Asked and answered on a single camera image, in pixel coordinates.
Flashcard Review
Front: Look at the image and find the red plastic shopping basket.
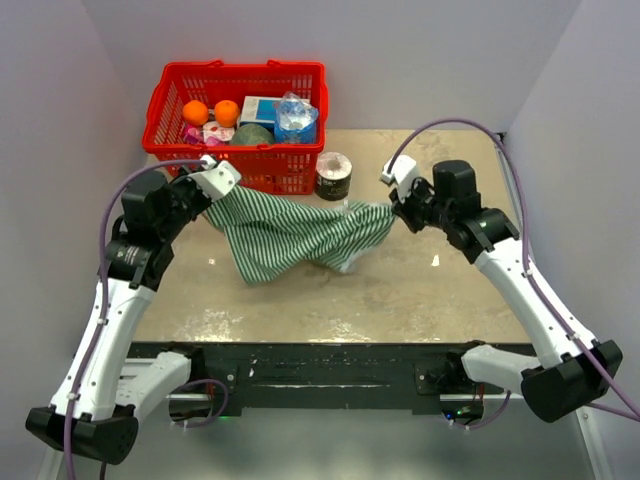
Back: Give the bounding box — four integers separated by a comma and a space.
141, 60, 329, 195

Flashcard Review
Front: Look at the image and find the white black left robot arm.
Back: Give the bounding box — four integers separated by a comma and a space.
25, 168, 222, 465

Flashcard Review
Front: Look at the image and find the blue wrapped tissue pack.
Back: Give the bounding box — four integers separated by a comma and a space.
274, 92, 319, 145

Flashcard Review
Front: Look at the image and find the green white striped garment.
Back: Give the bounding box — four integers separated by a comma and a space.
204, 187, 396, 285

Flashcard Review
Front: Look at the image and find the left orange fruit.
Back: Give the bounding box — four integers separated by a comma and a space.
182, 100, 209, 127

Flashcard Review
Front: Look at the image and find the black wrapped toilet roll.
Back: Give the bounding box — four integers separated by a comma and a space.
314, 152, 352, 201

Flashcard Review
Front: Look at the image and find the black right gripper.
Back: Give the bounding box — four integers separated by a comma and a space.
390, 176, 452, 234

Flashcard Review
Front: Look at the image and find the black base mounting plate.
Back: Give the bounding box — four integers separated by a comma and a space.
128, 341, 502, 416

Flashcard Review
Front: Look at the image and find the orange fruit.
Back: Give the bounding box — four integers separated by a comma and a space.
214, 100, 241, 128
182, 100, 209, 127

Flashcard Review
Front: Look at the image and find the pink white snack packet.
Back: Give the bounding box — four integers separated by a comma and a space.
182, 121, 235, 147

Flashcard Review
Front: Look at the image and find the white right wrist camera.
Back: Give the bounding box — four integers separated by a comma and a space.
380, 154, 420, 190

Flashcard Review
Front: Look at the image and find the right orange fruit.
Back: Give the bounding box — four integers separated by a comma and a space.
214, 100, 241, 128

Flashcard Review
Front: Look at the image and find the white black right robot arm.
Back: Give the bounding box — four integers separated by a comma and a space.
381, 155, 623, 423

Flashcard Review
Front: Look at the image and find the white blue carton box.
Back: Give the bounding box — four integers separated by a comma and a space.
237, 96, 281, 132

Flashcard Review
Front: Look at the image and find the green melon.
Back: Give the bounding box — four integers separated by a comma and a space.
229, 123, 275, 146

